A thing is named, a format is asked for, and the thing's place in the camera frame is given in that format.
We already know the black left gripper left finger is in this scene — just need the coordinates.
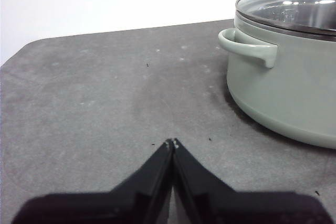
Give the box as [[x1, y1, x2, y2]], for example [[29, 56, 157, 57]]
[[12, 138, 174, 224]]

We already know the pale green electric steamer pot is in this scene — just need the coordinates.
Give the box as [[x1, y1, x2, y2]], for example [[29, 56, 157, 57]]
[[217, 15, 336, 150]]

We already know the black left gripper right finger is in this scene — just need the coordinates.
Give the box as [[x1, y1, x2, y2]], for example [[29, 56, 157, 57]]
[[172, 137, 333, 224]]

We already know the glass lid with green knob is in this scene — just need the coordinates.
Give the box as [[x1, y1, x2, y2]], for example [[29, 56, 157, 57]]
[[234, 0, 336, 36]]

